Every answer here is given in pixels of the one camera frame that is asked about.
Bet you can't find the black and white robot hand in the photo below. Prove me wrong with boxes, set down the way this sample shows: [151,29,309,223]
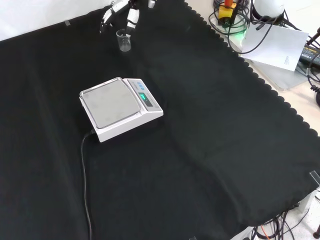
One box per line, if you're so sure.
[99,0,157,34]

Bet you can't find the small clear glass beaker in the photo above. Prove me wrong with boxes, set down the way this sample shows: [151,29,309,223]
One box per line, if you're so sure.
[115,28,133,53]

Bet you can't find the white electronic balance steel pan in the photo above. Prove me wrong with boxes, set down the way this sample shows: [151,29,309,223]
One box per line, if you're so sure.
[79,76,164,143]

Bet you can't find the yellow stop button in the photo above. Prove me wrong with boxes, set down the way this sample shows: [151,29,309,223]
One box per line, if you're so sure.
[217,0,238,26]

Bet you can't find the black bench cloth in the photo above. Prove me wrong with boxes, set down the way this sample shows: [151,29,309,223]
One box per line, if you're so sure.
[0,0,320,240]

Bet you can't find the black power adapter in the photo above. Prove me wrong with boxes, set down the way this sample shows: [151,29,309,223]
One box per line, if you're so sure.
[298,42,320,68]

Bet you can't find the black tripod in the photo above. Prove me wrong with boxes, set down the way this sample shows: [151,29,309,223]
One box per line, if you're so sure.
[305,31,320,109]

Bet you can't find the black cable bundle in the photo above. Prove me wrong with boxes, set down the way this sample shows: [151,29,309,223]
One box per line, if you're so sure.
[208,0,305,55]

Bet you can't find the black balance power cable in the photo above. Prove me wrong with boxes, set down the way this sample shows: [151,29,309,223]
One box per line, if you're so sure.
[80,129,97,240]

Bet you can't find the black and orange floor cables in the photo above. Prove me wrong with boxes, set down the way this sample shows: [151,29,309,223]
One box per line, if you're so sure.
[250,211,320,240]

